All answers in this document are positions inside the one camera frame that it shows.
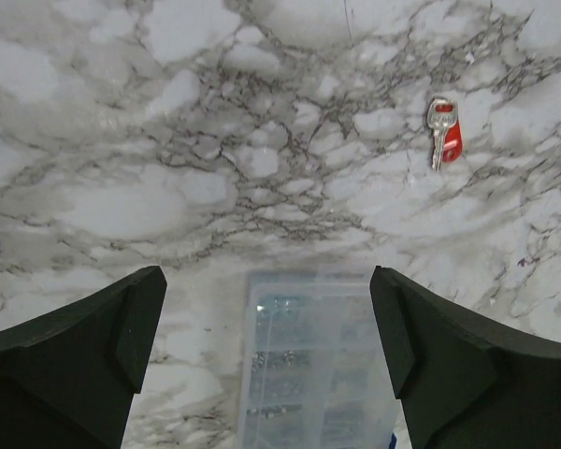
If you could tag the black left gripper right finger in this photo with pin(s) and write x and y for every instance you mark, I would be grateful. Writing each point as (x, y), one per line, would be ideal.
(464, 380)

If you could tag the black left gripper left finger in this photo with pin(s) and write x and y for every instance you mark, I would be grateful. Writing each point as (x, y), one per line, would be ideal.
(68, 377)

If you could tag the red key tag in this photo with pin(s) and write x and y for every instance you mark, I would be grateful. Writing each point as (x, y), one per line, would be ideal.
(453, 144)

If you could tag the silver key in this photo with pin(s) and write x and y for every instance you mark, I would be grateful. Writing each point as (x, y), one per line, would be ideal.
(441, 117)

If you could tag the clear plastic screw organizer box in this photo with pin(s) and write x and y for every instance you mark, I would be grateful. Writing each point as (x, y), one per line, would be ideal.
(314, 372)

